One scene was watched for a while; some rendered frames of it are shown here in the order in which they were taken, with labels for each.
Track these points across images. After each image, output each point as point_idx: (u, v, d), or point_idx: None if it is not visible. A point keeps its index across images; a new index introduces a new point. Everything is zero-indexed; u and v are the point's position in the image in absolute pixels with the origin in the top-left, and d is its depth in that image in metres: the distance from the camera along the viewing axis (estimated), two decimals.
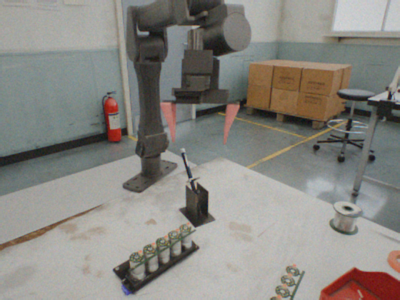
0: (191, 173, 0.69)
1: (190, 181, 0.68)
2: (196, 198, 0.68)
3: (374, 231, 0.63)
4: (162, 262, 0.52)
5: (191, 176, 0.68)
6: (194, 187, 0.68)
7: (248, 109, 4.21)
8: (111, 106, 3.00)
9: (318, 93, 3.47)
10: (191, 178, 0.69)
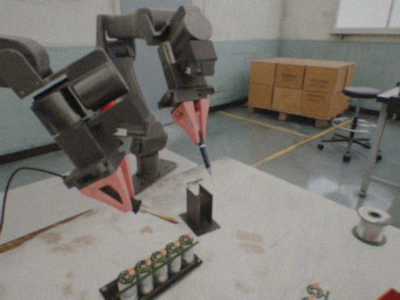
0: (202, 140, 0.53)
1: (201, 149, 0.53)
2: (209, 171, 0.52)
3: None
4: (158, 281, 0.43)
5: (203, 143, 0.53)
6: (206, 157, 0.52)
7: (249, 108, 4.12)
8: (108, 103, 2.91)
9: (321, 91, 3.38)
10: (202, 146, 0.54)
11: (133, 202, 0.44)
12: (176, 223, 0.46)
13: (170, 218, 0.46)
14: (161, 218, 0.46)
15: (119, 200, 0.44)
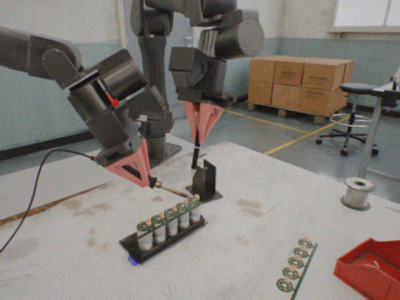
0: (198, 141, 0.53)
1: (193, 149, 0.54)
2: (191, 172, 0.54)
3: (387, 207, 0.62)
4: (170, 233, 0.50)
5: (196, 144, 0.53)
6: (193, 158, 0.53)
7: (249, 105, 4.19)
8: (111, 100, 2.98)
9: (320, 88, 3.45)
10: (200, 146, 0.54)
11: (150, 178, 0.52)
12: (186, 196, 0.54)
13: (181, 192, 0.54)
14: (173, 192, 0.54)
15: (138, 176, 0.52)
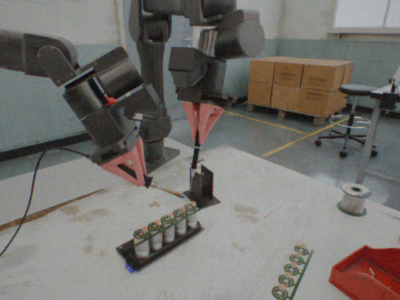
0: (198, 141, 0.53)
1: (193, 149, 0.54)
2: (191, 172, 0.54)
3: (383, 213, 0.62)
4: (166, 241, 0.51)
5: (196, 144, 0.53)
6: (193, 158, 0.53)
7: (248, 106, 4.19)
8: (111, 101, 2.98)
9: (319, 89, 3.46)
10: (200, 146, 0.54)
11: (146, 178, 0.52)
12: (181, 196, 0.53)
13: (176, 192, 0.53)
14: (168, 192, 0.53)
15: (134, 176, 0.51)
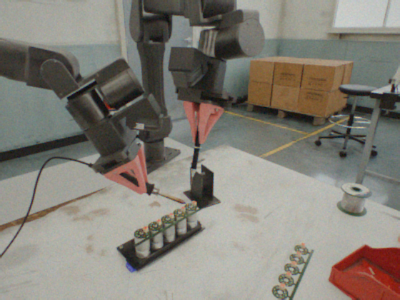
0: (198, 141, 0.53)
1: (193, 149, 0.54)
2: (191, 172, 0.54)
3: (383, 213, 0.62)
4: (167, 240, 0.51)
5: (196, 144, 0.53)
6: (193, 158, 0.53)
7: (248, 106, 4.19)
8: None
9: (319, 89, 3.46)
10: (200, 146, 0.54)
11: (147, 186, 0.53)
12: (183, 203, 0.54)
13: (178, 198, 0.54)
14: (170, 198, 0.54)
15: (136, 183, 0.52)
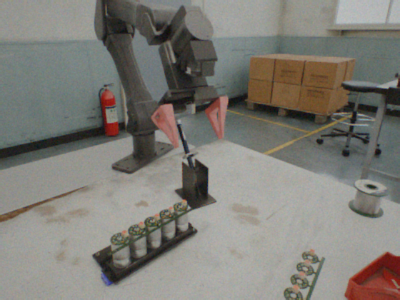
0: (188, 148, 0.59)
1: (187, 157, 0.59)
2: (194, 177, 0.58)
3: None
4: (152, 246, 0.43)
5: (188, 151, 0.59)
6: (192, 164, 0.59)
7: (248, 104, 4.11)
8: (107, 98, 2.90)
9: (321, 86, 3.38)
10: (188, 153, 0.60)
11: None
12: None
13: None
14: None
15: None
